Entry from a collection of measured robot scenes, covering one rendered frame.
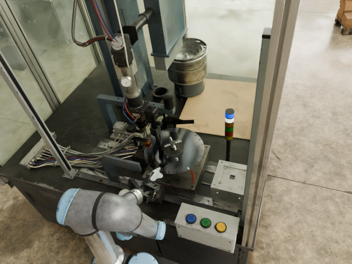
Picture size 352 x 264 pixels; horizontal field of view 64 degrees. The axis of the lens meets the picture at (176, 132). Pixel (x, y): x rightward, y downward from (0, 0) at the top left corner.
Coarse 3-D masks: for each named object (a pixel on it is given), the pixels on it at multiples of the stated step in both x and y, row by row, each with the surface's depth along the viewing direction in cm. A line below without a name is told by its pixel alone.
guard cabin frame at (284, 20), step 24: (0, 0) 169; (288, 0) 54; (288, 24) 56; (24, 48) 191; (96, 48) 261; (288, 48) 60; (48, 96) 218; (264, 96) 70; (264, 120) 76; (264, 144) 83; (0, 168) 187; (264, 168) 89
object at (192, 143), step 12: (168, 132) 164; (180, 132) 163; (192, 132) 162; (192, 144) 156; (156, 156) 152; (168, 156) 151; (180, 156) 150; (192, 156) 150; (156, 168) 147; (168, 168) 146; (180, 168) 145
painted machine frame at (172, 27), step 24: (96, 0) 158; (120, 0) 164; (144, 0) 133; (168, 0) 143; (96, 24) 175; (168, 24) 148; (144, 48) 202; (168, 48) 152; (144, 72) 151; (120, 96) 215; (144, 96) 215; (168, 96) 159
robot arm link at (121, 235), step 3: (117, 234) 123; (120, 234) 122; (123, 234) 122; (126, 234) 122; (129, 234) 122; (132, 234) 121; (135, 234) 121; (117, 237) 124; (120, 237) 122; (123, 237) 122; (126, 237) 123; (129, 237) 124
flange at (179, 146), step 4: (176, 140) 158; (176, 144) 153; (180, 144) 155; (164, 148) 154; (168, 148) 154; (172, 148) 152; (176, 148) 152; (180, 148) 153; (164, 152) 153; (168, 152) 152; (172, 152) 151; (176, 152) 151; (180, 152) 151; (172, 156) 150; (176, 156) 151
